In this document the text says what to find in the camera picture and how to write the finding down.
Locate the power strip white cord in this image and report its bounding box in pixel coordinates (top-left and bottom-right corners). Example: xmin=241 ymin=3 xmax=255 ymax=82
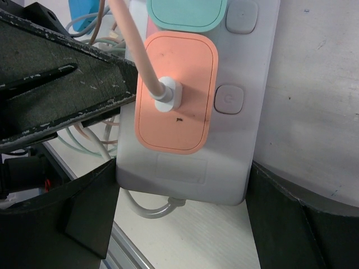
xmin=123 ymin=189 xmax=187 ymax=220

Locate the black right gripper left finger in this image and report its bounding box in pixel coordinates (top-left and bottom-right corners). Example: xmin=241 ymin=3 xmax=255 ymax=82
xmin=1 ymin=159 xmax=120 ymax=268

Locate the blue adapter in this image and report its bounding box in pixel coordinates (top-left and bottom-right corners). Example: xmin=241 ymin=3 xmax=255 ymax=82
xmin=65 ymin=1 xmax=110 ymax=38

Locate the light blue charging cable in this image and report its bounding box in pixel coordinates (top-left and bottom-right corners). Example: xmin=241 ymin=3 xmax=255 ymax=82
xmin=66 ymin=11 xmax=113 ymax=39

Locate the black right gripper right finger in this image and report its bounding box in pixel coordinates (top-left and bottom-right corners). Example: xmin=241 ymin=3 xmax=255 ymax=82
xmin=246 ymin=162 xmax=358 ymax=268

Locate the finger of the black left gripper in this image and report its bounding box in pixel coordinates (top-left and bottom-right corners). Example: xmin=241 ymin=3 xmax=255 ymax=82
xmin=1 ymin=8 xmax=137 ymax=149

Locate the mint green charger plug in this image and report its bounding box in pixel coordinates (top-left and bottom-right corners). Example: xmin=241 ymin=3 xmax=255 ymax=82
xmin=146 ymin=0 xmax=227 ymax=33

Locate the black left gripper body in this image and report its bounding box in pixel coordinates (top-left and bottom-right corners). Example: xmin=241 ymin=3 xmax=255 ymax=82
xmin=1 ymin=2 xmax=76 ymax=199

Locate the orange charger plug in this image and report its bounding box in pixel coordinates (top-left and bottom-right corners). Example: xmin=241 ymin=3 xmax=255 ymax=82
xmin=134 ymin=31 xmax=219 ymax=155

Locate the pink charging cable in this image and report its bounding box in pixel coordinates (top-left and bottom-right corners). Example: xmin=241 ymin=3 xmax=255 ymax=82
xmin=89 ymin=0 xmax=183 ymax=146

